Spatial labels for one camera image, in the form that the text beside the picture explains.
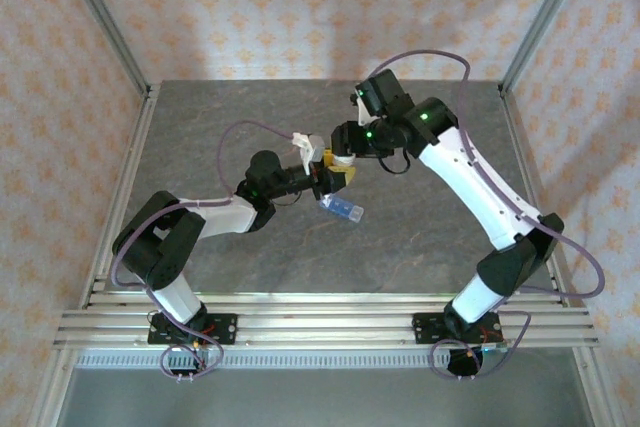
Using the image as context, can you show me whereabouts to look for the wide aluminium extrusion beam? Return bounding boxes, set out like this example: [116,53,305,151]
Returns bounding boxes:
[52,307,601,351]

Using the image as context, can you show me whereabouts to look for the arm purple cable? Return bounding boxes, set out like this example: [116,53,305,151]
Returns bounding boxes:
[372,49,606,381]
[109,119,306,381]

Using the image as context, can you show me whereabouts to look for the aluminium side rail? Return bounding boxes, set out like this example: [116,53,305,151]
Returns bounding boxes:
[497,81,586,308]
[79,81,162,306]

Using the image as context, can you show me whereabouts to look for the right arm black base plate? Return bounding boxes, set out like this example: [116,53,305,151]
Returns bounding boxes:
[413,313,503,346]

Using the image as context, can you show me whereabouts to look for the left arm red wire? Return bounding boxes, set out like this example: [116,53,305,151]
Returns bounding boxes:
[192,322,219,348]

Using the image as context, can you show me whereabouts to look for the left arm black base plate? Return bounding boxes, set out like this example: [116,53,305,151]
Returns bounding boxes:
[148,313,238,346]

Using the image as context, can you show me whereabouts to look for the blue weekly pill organizer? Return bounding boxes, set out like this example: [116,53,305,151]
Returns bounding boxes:
[318,193,365,224]

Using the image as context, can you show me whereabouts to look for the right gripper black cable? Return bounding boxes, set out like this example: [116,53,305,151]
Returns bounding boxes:
[377,154,412,177]

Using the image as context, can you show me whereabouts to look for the grey slotted cable duct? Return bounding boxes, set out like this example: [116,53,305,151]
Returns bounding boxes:
[74,350,581,371]

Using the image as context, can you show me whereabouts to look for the narrow aluminium extrusion rail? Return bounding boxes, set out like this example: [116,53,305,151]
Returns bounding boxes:
[82,290,569,309]

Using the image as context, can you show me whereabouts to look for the aluminium frame post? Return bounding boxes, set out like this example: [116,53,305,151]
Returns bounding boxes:
[499,0,596,96]
[52,0,154,96]

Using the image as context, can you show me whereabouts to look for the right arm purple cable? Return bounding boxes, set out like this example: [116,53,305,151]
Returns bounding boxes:
[372,49,606,381]

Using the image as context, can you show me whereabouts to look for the aluminium frame leg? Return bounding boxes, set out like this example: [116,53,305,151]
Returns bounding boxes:
[572,346,616,427]
[27,346,76,427]

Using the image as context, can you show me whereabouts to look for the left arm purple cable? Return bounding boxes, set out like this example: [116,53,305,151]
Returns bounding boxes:
[109,119,306,381]

